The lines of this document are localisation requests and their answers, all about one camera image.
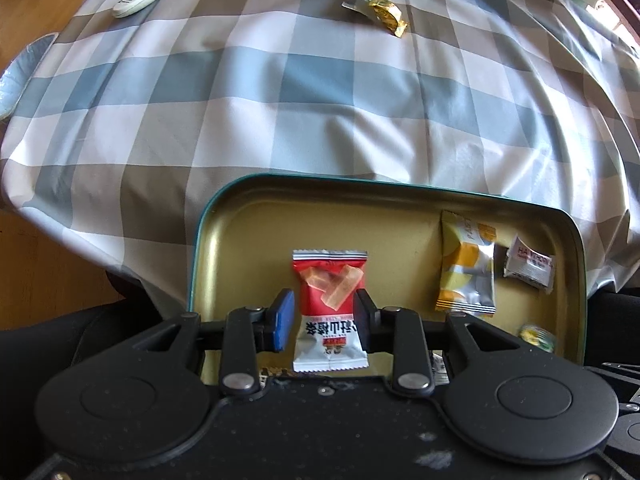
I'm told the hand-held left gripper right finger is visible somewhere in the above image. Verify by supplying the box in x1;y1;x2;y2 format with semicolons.
353;290;528;398

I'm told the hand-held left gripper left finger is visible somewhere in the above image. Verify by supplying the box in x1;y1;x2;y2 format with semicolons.
127;288;296;400

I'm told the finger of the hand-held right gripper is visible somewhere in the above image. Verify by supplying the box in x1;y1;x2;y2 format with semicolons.
587;362;640;401

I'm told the red and white snack packet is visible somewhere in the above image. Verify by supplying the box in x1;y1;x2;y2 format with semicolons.
291;249;370;373

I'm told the gold tin tray green rim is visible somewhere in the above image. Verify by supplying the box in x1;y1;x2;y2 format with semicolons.
189;174;587;386

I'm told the small green candy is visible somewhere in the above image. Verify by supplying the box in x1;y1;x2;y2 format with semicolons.
517;324;557;353

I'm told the yellow and white snack packet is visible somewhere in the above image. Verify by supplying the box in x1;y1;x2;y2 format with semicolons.
435;210;497;317

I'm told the small white snack packet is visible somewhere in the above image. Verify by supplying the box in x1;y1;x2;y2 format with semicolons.
502;234;557;292

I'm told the person's dark clothing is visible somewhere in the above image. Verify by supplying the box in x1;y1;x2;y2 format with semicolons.
0;267;201;480
585;285;640;366

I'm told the checkered tablecloth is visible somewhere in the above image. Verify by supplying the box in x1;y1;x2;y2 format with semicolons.
0;0;640;306

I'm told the gold foil snack packet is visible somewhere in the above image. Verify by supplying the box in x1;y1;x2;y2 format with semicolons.
367;0;410;39

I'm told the silver foil plate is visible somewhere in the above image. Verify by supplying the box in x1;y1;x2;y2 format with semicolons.
0;32;60;121

